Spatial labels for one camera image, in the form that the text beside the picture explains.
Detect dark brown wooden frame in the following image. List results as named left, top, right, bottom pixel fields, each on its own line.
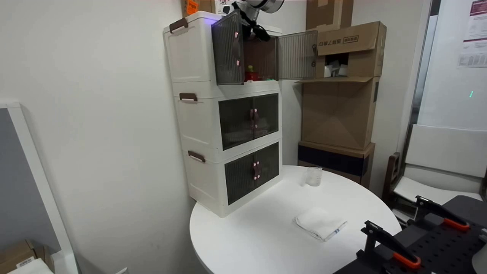
left=380, top=150, right=408, bottom=207

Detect smoked cabinet door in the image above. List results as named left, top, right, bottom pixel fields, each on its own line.
left=250, top=92, right=280, bottom=140
left=251, top=141, right=280, bottom=185
left=224, top=150, right=256, bottom=205
left=218, top=97, right=254, bottom=152
left=277, top=30, right=320, bottom=82
left=212, top=12, right=248, bottom=86

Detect white framed grey partition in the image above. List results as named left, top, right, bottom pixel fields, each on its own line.
left=0, top=100, right=81, bottom=274

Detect flat cardboard tray box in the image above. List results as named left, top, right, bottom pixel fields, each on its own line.
left=0, top=238, right=52, bottom=274

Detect white wall poster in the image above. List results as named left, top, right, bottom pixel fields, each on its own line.
left=457, top=0, right=487, bottom=70

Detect large plain cardboard box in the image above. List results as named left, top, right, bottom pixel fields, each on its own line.
left=300, top=76, right=380, bottom=153

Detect white paper sheets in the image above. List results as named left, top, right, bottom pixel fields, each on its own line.
left=6, top=257, right=55, bottom=274

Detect tall narrow cardboard box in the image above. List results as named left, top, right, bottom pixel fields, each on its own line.
left=304, top=0, right=355, bottom=30

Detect black low cabinet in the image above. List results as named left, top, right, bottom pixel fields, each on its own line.
left=297, top=141, right=377, bottom=188

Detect black orange clamp tool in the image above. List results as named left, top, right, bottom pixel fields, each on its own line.
left=333, top=194, right=487, bottom=274

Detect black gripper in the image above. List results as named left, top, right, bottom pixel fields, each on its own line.
left=231, top=1, right=271, bottom=42

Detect white board panel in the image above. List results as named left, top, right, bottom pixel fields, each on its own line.
left=403, top=123, right=487, bottom=179

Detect cardboard box orange label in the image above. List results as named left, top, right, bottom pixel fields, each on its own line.
left=180, top=0, right=218, bottom=18

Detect white stacked storage cabinet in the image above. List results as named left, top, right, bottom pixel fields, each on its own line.
left=163, top=10, right=283, bottom=219

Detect black clamp orange handle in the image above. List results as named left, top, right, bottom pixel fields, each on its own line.
left=361, top=219, right=423, bottom=270
left=414, top=194, right=472, bottom=234

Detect small black white device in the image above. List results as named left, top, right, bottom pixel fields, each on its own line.
left=323, top=53, right=352, bottom=79

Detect red object in cabinet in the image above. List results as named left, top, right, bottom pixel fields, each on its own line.
left=245, top=70, right=271, bottom=82

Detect clear plastic cup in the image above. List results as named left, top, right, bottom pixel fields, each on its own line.
left=303, top=165, right=324, bottom=187

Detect printed cardboard box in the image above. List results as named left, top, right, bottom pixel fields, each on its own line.
left=315, top=19, right=388, bottom=80

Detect white folded cloth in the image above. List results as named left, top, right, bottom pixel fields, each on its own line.
left=294, top=205, right=349, bottom=242

